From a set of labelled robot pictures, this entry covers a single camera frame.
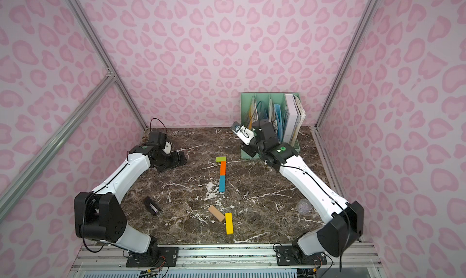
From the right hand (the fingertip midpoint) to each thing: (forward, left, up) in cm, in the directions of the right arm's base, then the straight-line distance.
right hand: (245, 135), depth 77 cm
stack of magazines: (+22, -14, -7) cm, 27 cm away
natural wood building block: (-23, +13, -28) cm, 39 cm away
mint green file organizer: (-10, -1, +2) cm, 10 cm away
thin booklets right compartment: (+16, -27, -7) cm, 32 cm away
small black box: (-21, +44, -26) cm, 55 cm away
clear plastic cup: (-18, -28, -31) cm, 46 cm away
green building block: (+7, +15, -29) cm, 33 cm away
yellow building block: (-28, +7, -28) cm, 40 cm away
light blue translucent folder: (+15, -17, -6) cm, 23 cm away
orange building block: (+1, +12, -28) cm, 31 cm away
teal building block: (-9, +12, -27) cm, 31 cm away
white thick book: (+17, -24, -6) cm, 30 cm away
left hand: (-3, +32, -15) cm, 35 cm away
